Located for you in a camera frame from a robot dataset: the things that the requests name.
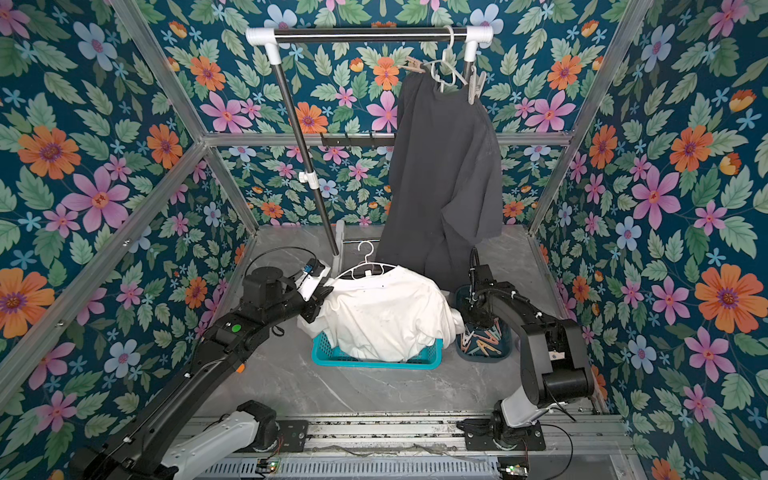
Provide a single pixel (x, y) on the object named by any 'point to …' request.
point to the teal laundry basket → (325, 355)
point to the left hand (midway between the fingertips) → (332, 285)
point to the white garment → (386, 314)
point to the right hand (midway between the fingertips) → (473, 315)
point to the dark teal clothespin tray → (493, 343)
